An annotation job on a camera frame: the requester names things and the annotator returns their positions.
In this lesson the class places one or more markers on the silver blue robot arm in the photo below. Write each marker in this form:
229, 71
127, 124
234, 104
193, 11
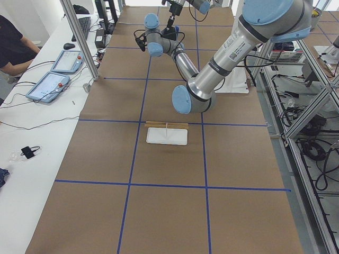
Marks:
260, 21
166, 41

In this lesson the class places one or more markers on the brown paper table cover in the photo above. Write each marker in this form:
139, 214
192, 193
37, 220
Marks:
116, 193

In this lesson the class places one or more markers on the black power adapter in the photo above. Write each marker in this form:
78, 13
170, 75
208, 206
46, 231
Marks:
100, 38

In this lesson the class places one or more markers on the far blue teach pendant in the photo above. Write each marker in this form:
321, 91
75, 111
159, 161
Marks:
68, 62

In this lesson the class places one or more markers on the blue teach pendant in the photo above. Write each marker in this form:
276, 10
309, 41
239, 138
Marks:
68, 62
48, 87

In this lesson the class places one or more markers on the near blue teach pendant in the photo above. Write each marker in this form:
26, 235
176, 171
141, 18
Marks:
48, 87

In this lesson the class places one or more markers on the black computer monitor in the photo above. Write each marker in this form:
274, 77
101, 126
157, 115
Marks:
103, 14

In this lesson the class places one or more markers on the black computer mouse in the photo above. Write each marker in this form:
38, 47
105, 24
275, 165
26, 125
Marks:
68, 46

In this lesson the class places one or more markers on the black keyboard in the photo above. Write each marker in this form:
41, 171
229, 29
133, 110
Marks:
85, 24

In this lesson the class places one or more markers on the seated person in black shirt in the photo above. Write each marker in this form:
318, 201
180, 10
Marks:
17, 51

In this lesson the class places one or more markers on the aluminium frame shelving with cables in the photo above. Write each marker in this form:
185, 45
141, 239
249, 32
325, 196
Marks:
302, 87

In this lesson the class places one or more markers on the small black device with cable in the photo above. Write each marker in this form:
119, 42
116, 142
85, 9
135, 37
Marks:
29, 152

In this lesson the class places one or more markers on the aluminium frame post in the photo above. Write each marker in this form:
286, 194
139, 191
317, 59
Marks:
77, 31

